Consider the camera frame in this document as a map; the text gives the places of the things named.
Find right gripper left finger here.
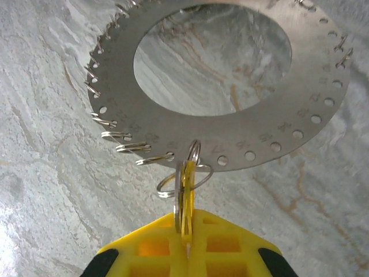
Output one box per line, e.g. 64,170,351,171
82,213,189,277

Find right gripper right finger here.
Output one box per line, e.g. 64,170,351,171
188,209,298,277

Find yellow key tag with rings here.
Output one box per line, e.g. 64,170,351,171
157,139,216,259

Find silver chain necklace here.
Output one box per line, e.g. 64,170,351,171
83,0,355,174

